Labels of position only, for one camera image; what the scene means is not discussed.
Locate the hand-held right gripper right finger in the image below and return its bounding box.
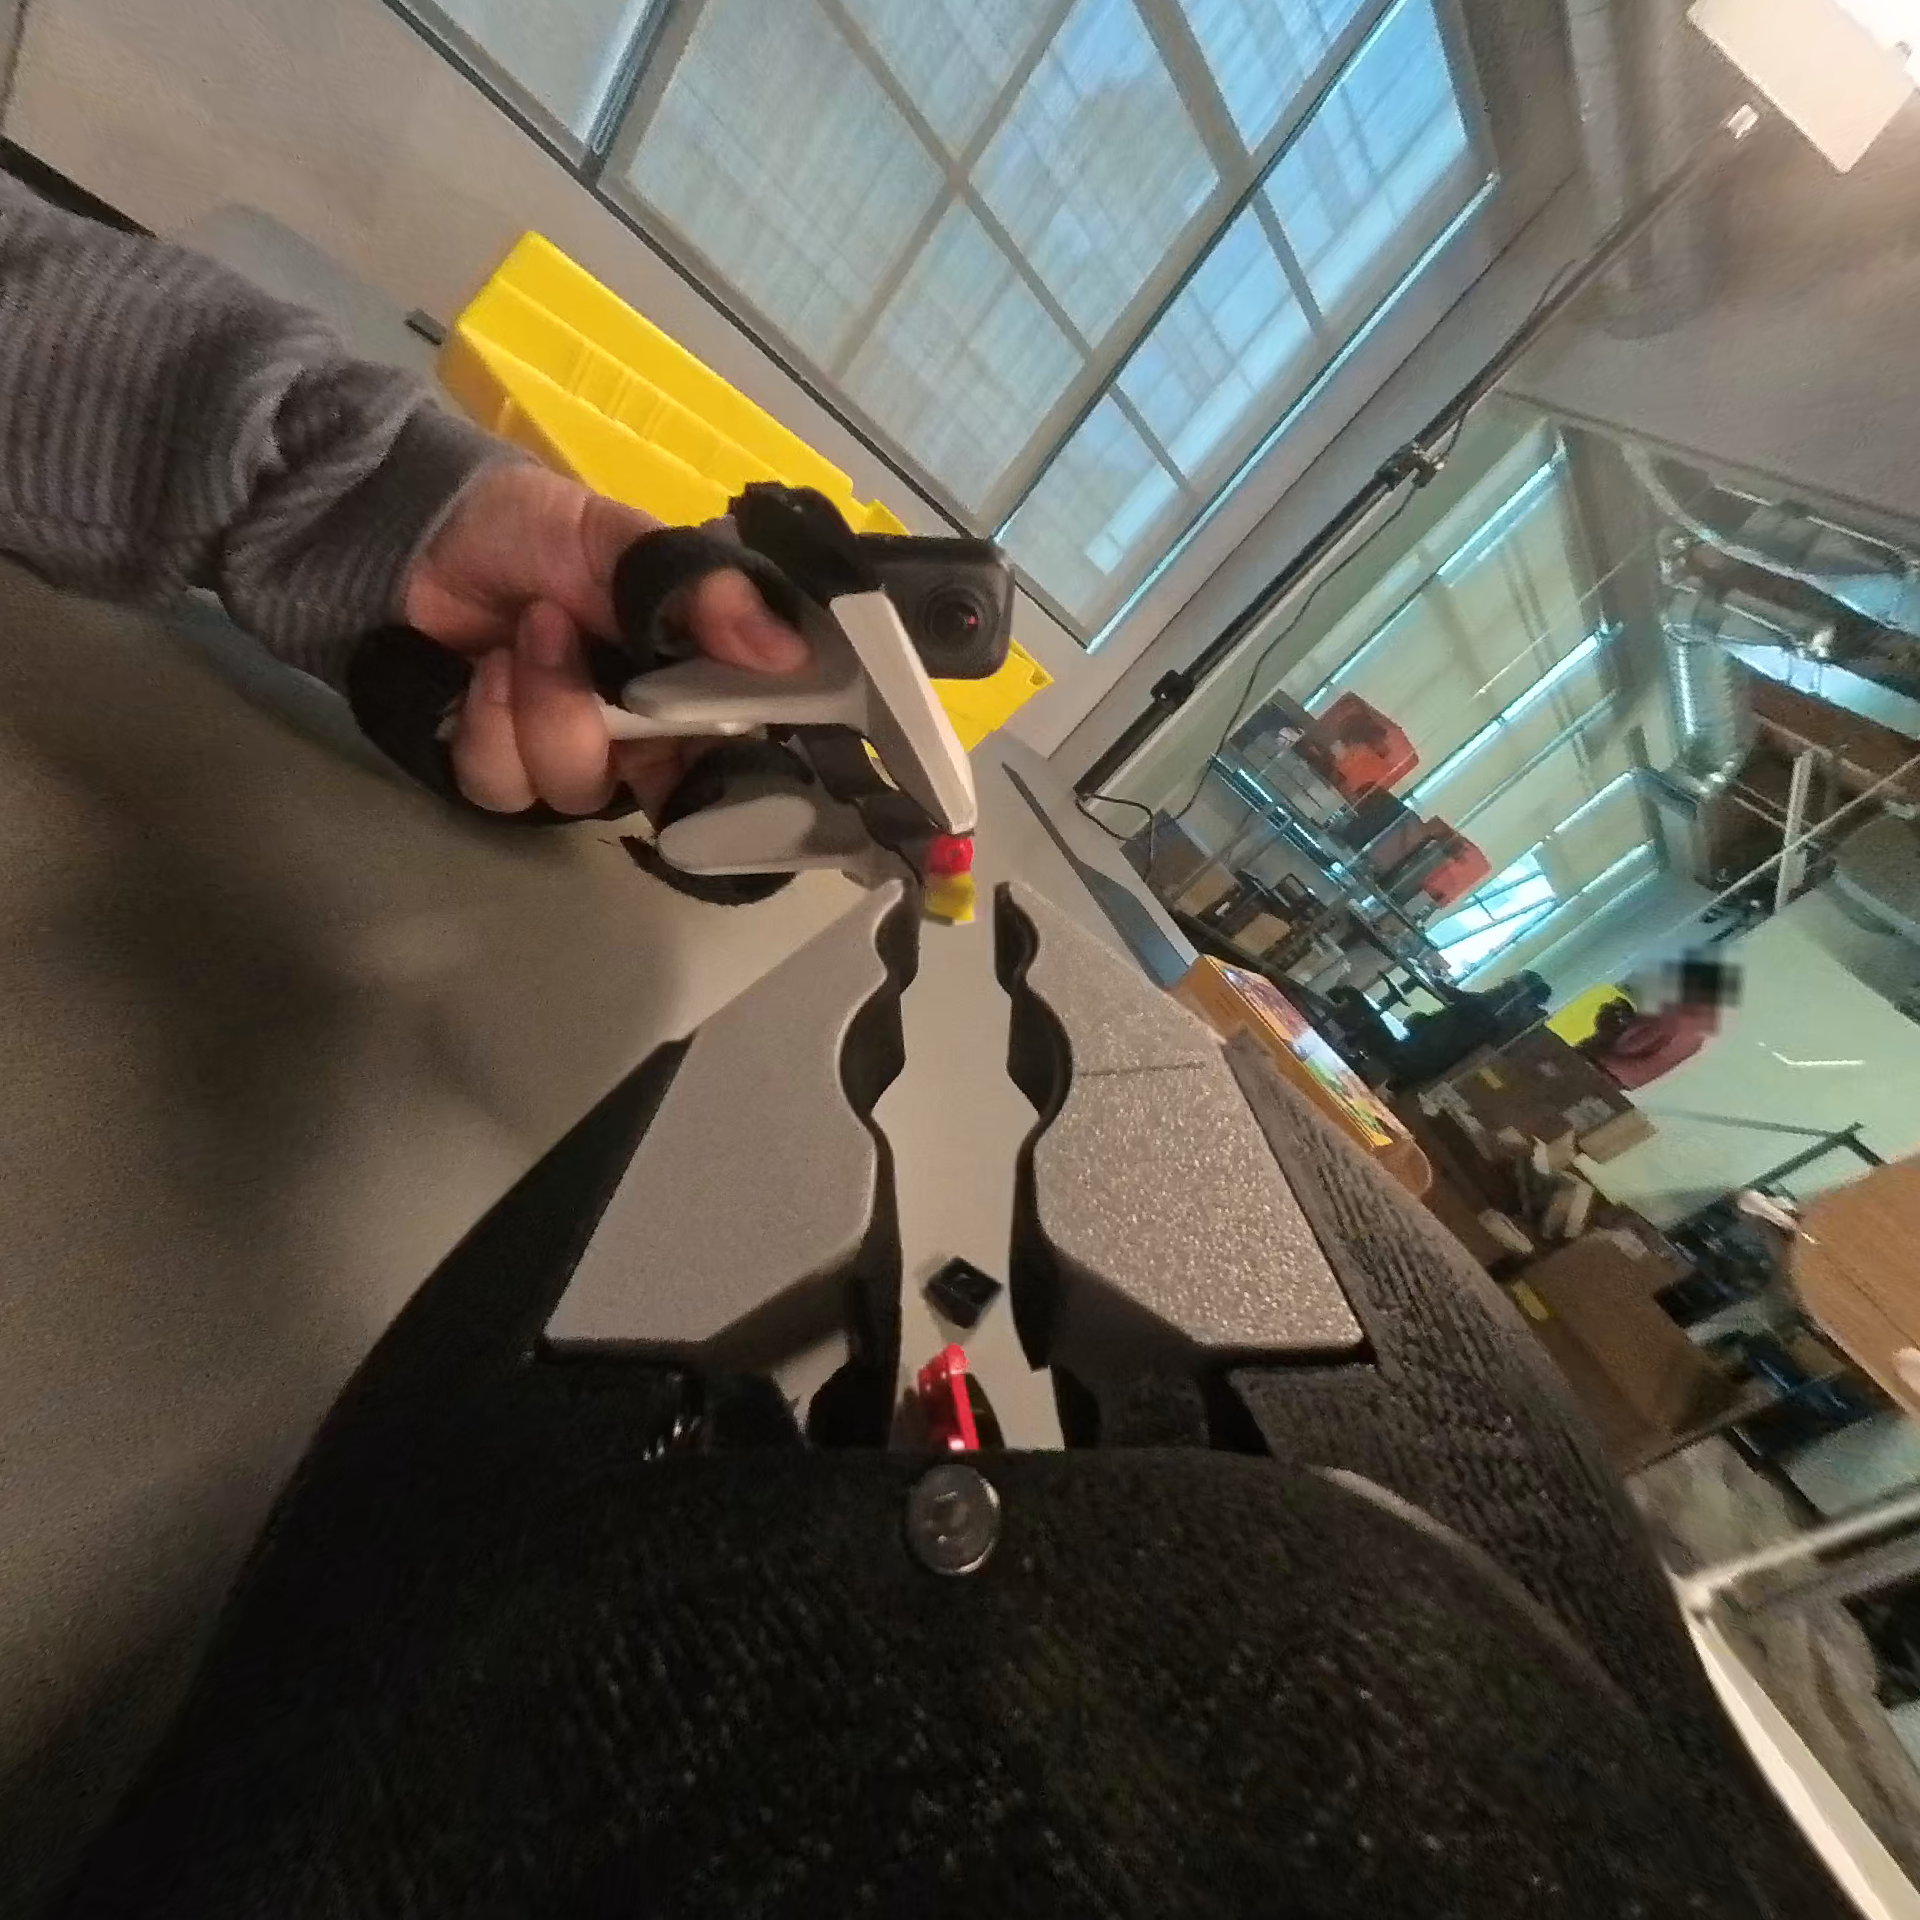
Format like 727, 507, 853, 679
991, 886, 1368, 1450

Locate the yellow plastic bin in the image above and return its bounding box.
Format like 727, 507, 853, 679
435, 228, 1056, 754

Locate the metal storage shelf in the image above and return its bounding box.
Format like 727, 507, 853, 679
1199, 691, 1502, 985

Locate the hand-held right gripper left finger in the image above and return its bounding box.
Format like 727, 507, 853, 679
543, 883, 920, 1450

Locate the black cable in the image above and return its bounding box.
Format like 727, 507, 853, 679
1076, 406, 1479, 841

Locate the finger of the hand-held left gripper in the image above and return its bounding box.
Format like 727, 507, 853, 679
656, 772, 924, 890
612, 591, 987, 838

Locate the wooden book stand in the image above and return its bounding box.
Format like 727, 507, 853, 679
1670, 1153, 1920, 1920

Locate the black light stand pole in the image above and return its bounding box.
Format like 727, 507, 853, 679
1071, 90, 1768, 801

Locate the colourful toy set box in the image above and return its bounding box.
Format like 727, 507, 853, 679
1167, 952, 1430, 1199

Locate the person's left hand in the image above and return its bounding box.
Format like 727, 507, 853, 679
401, 488, 817, 823

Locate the red toy brick piece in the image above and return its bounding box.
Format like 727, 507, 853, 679
896, 1343, 987, 1455

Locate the person's left forearm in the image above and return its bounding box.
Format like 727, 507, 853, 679
0, 171, 505, 692

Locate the white light panel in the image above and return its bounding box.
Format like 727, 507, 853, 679
1684, 0, 1920, 177

